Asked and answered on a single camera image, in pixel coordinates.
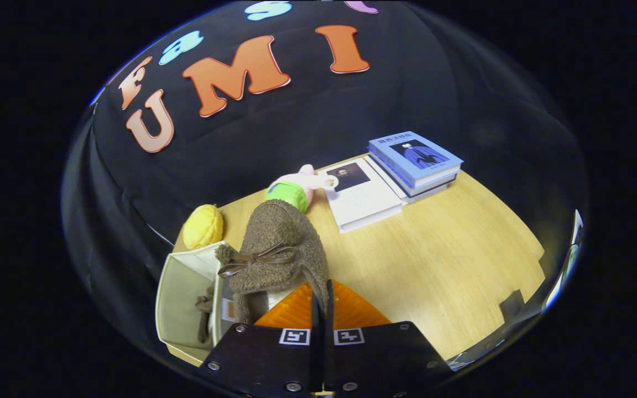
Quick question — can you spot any yellow plush ball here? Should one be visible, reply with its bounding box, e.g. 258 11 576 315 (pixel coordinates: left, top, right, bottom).
182 204 224 250

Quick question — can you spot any grey fabric storage box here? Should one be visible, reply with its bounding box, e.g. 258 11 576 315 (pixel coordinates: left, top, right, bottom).
155 240 242 365

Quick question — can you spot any pink and green plush toy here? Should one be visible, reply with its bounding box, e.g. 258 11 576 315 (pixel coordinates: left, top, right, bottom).
264 164 340 214

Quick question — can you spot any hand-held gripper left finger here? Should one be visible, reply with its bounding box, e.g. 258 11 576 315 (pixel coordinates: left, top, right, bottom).
197 281 323 396

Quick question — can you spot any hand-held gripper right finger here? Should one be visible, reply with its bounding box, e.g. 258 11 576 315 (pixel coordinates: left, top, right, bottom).
323 279 455 397

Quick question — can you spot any black table clamp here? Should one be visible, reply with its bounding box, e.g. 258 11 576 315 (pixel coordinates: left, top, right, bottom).
499 289 525 321

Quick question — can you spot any blue book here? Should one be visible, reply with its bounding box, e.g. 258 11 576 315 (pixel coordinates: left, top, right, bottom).
367 131 464 190

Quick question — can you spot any brown fuzzy slipper shoe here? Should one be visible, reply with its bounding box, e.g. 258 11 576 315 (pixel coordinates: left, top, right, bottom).
195 285 217 344
215 199 330 327

